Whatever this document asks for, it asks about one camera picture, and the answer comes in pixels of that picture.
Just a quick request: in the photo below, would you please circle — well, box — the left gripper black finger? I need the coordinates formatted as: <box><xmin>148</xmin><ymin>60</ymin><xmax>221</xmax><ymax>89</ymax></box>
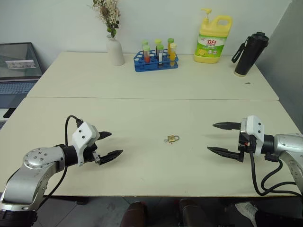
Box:
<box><xmin>96</xmin><ymin>149</ymin><xmax>124</xmax><ymax>166</ymax></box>
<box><xmin>97</xmin><ymin>131</ymin><xmax>113</xmax><ymax>142</ymax></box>

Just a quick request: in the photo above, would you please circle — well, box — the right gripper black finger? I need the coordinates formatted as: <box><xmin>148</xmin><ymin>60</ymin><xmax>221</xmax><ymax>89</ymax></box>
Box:
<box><xmin>212</xmin><ymin>121</ymin><xmax>242</xmax><ymax>131</ymax></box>
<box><xmin>207</xmin><ymin>146</ymin><xmax>245</xmax><ymax>163</ymax></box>

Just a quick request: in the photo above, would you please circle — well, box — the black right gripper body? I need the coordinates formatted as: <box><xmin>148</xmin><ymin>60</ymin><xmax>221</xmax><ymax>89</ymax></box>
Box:
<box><xmin>238</xmin><ymin>130</ymin><xmax>258</xmax><ymax>158</ymax></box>

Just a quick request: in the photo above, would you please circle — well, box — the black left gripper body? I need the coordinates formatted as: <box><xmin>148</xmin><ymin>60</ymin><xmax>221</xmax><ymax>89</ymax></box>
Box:
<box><xmin>82</xmin><ymin>141</ymin><xmax>103</xmax><ymax>165</ymax></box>

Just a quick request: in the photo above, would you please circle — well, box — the dark brown rounded shape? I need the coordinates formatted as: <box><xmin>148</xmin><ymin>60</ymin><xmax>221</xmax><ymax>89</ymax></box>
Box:
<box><xmin>120</xmin><ymin>201</ymin><xmax>148</xmax><ymax>227</ymax></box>

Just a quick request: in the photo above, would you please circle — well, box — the blue test tube rack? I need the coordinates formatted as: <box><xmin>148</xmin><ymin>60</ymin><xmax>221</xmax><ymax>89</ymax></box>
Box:
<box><xmin>133</xmin><ymin>49</ymin><xmax>180</xmax><ymax>73</ymax></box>

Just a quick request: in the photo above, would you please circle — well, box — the yellow detergent pump bottle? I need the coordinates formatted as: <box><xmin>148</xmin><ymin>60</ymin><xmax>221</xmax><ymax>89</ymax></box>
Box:
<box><xmin>194</xmin><ymin>8</ymin><xmax>233</xmax><ymax>64</ymax></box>

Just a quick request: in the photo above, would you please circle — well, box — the white ceramic vase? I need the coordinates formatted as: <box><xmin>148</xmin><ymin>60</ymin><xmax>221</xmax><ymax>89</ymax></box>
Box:
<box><xmin>106</xmin><ymin>35</ymin><xmax>125</xmax><ymax>67</ymax></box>

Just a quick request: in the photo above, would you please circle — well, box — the green-capped red liquid tube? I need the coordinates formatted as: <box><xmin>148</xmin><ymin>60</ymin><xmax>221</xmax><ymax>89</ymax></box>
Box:
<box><xmin>143</xmin><ymin>45</ymin><xmax>152</xmax><ymax>64</ymax></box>

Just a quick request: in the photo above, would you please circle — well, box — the pale-capped orange liquid tube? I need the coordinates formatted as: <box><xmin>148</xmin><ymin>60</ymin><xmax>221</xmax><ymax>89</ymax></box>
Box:
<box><xmin>169</xmin><ymin>43</ymin><xmax>178</xmax><ymax>68</ymax></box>

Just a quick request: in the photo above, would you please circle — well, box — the black phone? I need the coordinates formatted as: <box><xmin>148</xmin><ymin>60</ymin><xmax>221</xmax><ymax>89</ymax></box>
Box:
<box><xmin>2</xmin><ymin>107</ymin><xmax>16</xmax><ymax>119</ymax></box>

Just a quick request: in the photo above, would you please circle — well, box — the yellow-green-capped tube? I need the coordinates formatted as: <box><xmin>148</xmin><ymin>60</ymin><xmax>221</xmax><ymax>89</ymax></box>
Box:
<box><xmin>154</xmin><ymin>38</ymin><xmax>162</xmax><ymax>56</ymax></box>

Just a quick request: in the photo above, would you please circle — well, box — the grey laptop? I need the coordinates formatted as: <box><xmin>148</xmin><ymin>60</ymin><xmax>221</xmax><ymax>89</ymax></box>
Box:
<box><xmin>0</xmin><ymin>42</ymin><xmax>44</xmax><ymax>110</ymax></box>

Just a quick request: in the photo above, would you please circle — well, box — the dried flower bunch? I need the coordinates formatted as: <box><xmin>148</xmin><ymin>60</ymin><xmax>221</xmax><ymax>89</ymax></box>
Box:
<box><xmin>89</xmin><ymin>0</ymin><xmax>121</xmax><ymax>38</ymax></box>

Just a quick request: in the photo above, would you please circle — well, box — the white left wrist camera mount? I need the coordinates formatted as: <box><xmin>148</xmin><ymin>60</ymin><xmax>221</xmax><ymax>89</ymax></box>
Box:
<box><xmin>71</xmin><ymin>122</ymin><xmax>100</xmax><ymax>167</ymax></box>

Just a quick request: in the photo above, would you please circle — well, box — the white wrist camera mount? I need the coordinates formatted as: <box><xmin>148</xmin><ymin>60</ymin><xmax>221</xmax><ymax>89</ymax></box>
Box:
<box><xmin>240</xmin><ymin>115</ymin><xmax>266</xmax><ymax>157</ymax></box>
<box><xmin>71</xmin><ymin>122</ymin><xmax>100</xmax><ymax>167</ymax></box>

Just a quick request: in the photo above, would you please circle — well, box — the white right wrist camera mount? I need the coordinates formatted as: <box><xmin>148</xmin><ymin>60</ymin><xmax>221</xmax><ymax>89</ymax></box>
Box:
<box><xmin>240</xmin><ymin>115</ymin><xmax>266</xmax><ymax>157</ymax></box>

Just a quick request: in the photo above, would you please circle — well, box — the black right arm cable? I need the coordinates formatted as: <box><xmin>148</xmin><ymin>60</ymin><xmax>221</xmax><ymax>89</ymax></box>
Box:
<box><xmin>249</xmin><ymin>152</ymin><xmax>299</xmax><ymax>197</ymax></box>

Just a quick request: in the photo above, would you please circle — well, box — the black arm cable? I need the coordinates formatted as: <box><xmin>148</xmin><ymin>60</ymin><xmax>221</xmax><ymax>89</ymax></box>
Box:
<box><xmin>249</xmin><ymin>152</ymin><xmax>299</xmax><ymax>197</ymax></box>
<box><xmin>41</xmin><ymin>115</ymin><xmax>85</xmax><ymax>204</ymax></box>

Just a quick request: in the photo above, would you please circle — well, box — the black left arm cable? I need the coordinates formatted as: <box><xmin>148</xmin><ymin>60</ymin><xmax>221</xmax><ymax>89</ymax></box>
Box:
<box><xmin>41</xmin><ymin>115</ymin><xmax>85</xmax><ymax>204</ymax></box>

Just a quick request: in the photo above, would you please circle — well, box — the black tumbler with strap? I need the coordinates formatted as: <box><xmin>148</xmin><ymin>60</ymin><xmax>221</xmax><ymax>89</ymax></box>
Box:
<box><xmin>231</xmin><ymin>31</ymin><xmax>270</xmax><ymax>79</ymax></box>

